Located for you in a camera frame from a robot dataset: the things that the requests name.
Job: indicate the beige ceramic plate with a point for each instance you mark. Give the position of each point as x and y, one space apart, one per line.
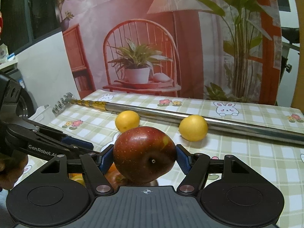
151 184

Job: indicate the yellow lemon right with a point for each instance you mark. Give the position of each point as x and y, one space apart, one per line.
193 128

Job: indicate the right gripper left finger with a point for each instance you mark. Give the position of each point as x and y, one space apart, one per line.
95 166

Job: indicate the person's hand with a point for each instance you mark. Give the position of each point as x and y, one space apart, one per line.
12 168

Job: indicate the large yellow lemon left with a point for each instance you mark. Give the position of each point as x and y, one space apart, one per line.
127 120

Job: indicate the printed room backdrop cloth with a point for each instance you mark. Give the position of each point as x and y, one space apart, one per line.
227 50

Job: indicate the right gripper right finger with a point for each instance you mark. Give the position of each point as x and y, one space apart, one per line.
194 167

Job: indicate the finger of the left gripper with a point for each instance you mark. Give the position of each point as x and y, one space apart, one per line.
74 143

